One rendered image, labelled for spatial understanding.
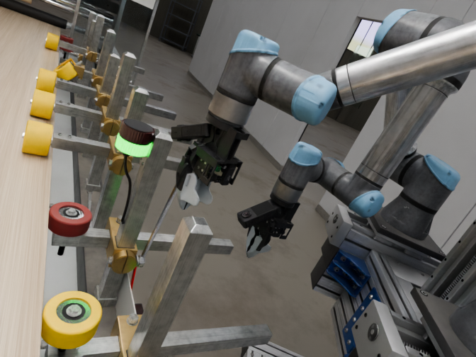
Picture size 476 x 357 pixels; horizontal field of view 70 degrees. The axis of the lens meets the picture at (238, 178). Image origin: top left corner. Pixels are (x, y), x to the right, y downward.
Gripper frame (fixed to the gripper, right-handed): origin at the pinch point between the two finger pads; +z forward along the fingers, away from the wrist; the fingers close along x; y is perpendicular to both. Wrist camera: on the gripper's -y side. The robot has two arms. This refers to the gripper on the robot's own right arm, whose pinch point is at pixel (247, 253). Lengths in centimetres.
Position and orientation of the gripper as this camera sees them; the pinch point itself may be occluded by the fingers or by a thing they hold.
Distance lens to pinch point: 99.9
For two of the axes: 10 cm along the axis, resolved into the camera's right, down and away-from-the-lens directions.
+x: -3.9, -5.0, 7.7
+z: -3.9, 8.5, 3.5
